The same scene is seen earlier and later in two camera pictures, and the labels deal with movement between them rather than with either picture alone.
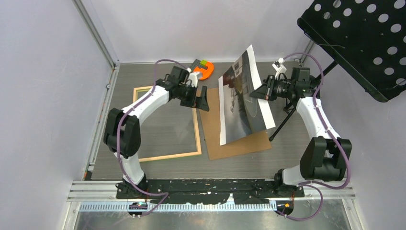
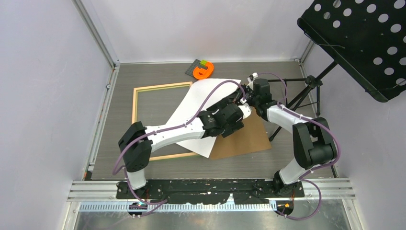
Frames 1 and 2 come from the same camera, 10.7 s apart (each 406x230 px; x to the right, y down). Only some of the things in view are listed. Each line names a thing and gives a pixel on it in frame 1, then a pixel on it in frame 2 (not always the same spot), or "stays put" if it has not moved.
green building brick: [203, 63] stays put
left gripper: [200, 102] to [231, 129]
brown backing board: [257, 141] stays put
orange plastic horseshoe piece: [206, 73] stays put
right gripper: [265, 91] to [240, 93]
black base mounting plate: [208, 191] stays put
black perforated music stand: [366, 38] stays put
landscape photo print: [241, 114] to [192, 102]
